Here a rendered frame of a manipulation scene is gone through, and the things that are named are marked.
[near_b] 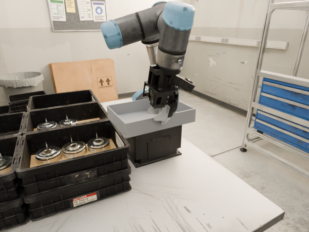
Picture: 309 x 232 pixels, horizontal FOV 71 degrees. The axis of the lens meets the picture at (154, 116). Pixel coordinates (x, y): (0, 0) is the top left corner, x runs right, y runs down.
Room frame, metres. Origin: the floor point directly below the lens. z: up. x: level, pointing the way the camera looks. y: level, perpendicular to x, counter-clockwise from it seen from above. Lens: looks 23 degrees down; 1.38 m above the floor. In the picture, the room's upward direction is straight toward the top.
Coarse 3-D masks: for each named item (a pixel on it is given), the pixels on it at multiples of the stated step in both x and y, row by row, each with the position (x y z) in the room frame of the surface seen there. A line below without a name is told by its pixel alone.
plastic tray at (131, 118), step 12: (108, 108) 0.76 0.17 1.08; (120, 108) 0.80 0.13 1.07; (132, 108) 0.82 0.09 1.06; (144, 108) 0.85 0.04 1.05; (180, 108) 0.81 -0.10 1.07; (192, 108) 0.74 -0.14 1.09; (120, 120) 0.64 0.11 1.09; (132, 120) 0.74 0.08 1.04; (144, 120) 0.63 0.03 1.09; (180, 120) 0.70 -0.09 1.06; (192, 120) 0.72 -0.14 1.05; (132, 132) 0.61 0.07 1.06; (144, 132) 0.63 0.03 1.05
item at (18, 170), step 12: (108, 120) 0.99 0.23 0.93; (36, 132) 0.86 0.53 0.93; (120, 132) 0.86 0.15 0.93; (24, 144) 0.77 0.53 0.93; (84, 156) 0.67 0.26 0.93; (96, 156) 0.68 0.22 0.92; (108, 156) 0.70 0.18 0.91; (36, 168) 0.60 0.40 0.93; (48, 168) 0.62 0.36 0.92; (60, 168) 0.63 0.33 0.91
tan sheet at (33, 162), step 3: (111, 141) 0.96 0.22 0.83; (111, 144) 0.93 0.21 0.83; (111, 147) 0.90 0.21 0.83; (114, 147) 0.90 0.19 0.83; (87, 150) 0.87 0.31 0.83; (87, 153) 0.85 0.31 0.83; (90, 153) 0.85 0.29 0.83; (33, 156) 0.82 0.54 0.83; (33, 159) 0.80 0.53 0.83; (60, 159) 0.80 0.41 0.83; (63, 159) 0.80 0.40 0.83; (30, 162) 0.78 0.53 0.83; (33, 162) 0.78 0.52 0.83; (36, 162) 0.78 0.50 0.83; (30, 165) 0.76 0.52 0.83; (33, 165) 0.76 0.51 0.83; (36, 165) 0.76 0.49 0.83; (39, 165) 0.76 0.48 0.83
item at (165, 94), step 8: (152, 72) 0.59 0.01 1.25; (160, 72) 0.58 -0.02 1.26; (168, 72) 0.57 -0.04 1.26; (176, 72) 0.58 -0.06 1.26; (152, 80) 0.59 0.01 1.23; (160, 80) 0.58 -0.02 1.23; (168, 80) 0.60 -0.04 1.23; (144, 88) 0.63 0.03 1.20; (152, 88) 0.59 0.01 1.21; (160, 88) 0.59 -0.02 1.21; (168, 88) 0.60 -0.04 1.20; (176, 88) 0.61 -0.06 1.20; (144, 96) 0.64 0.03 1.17; (152, 96) 0.59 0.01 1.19; (160, 96) 0.58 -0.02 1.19; (168, 96) 0.60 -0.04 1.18; (176, 96) 0.62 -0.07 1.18; (152, 104) 0.59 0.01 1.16; (160, 104) 0.59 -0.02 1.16
